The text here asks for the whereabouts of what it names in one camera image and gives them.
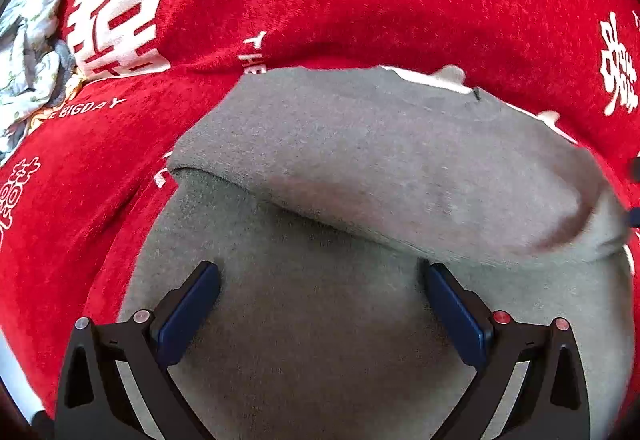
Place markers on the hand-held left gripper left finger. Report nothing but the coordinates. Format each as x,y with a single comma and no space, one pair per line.
187,315

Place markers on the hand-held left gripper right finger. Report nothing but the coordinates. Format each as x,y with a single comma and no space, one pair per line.
457,315

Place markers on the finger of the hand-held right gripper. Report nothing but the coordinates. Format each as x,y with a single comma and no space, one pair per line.
635,169
635,216

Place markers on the grey fleece garment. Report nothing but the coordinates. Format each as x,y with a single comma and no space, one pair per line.
325,160

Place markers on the dark grey garment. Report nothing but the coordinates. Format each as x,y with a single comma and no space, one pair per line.
63,68

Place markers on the white floral garment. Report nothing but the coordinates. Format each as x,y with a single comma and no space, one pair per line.
30,35

